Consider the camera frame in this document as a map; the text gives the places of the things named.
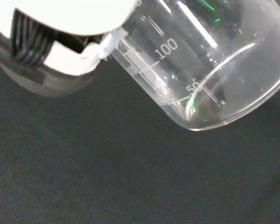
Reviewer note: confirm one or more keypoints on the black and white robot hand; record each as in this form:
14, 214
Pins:
60, 28

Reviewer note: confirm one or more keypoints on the black bench cloth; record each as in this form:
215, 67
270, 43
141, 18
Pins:
121, 168

